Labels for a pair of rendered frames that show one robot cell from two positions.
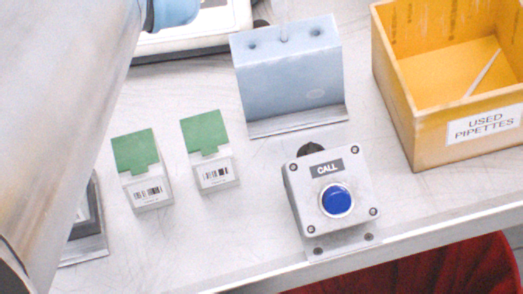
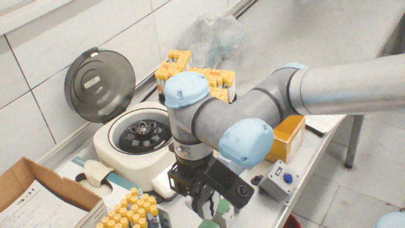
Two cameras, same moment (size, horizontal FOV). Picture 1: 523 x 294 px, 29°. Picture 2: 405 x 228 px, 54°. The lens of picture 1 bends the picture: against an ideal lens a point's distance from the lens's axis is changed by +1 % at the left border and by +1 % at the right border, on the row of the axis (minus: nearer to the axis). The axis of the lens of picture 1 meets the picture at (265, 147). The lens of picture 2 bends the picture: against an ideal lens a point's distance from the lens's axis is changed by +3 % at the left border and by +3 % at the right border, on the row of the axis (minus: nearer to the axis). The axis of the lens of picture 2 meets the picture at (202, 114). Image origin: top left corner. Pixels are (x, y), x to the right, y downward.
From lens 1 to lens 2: 0.57 m
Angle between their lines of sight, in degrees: 35
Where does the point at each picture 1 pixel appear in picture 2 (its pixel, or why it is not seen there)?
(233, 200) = (249, 207)
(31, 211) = not seen: outside the picture
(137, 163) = (225, 208)
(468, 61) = not seen: hidden behind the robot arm
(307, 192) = (279, 181)
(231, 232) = (259, 215)
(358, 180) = (287, 169)
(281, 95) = (237, 167)
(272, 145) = not seen: hidden behind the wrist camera
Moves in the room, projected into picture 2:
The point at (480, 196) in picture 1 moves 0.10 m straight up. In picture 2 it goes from (306, 161) to (309, 136)
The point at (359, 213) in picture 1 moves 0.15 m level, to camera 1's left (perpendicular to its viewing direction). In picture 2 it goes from (295, 178) to (264, 219)
